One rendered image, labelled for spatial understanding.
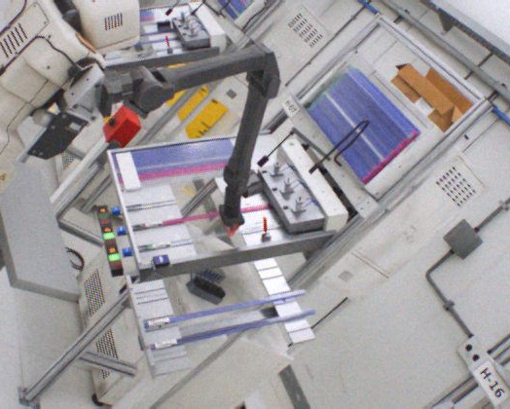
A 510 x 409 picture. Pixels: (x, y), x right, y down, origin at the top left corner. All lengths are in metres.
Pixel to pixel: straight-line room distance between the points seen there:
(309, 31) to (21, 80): 2.15
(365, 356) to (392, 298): 0.38
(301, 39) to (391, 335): 1.77
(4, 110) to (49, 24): 0.26
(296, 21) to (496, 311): 1.89
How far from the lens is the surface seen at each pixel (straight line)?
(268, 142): 2.61
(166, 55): 3.22
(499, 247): 3.53
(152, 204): 2.25
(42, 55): 1.49
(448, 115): 2.60
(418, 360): 3.52
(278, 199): 2.21
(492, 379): 1.73
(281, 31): 3.36
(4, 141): 1.65
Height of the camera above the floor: 1.61
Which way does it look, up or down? 15 degrees down
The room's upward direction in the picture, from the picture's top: 46 degrees clockwise
